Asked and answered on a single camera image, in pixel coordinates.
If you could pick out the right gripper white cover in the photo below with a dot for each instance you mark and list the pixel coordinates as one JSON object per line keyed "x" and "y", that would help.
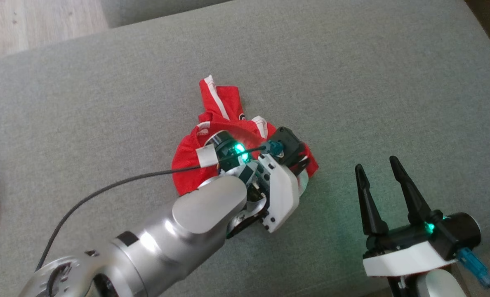
{"x": 406, "y": 255}

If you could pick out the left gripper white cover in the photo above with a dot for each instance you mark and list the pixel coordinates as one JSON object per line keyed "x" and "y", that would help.
{"x": 282, "y": 194}

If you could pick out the red mesh jersey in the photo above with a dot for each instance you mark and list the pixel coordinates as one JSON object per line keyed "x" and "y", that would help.
{"x": 224, "y": 103}

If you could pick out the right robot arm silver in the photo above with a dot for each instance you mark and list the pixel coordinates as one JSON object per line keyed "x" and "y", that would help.
{"x": 439, "y": 286}

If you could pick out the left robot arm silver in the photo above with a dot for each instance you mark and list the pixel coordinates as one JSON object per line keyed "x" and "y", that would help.
{"x": 166, "y": 243}

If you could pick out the large grey sofa seat cushion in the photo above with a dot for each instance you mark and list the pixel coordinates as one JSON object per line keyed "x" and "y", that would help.
{"x": 104, "y": 103}

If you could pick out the small grey sofa cushion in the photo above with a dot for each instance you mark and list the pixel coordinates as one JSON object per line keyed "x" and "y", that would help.
{"x": 146, "y": 10}

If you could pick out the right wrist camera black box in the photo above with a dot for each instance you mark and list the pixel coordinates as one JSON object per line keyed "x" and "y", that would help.
{"x": 461, "y": 233}

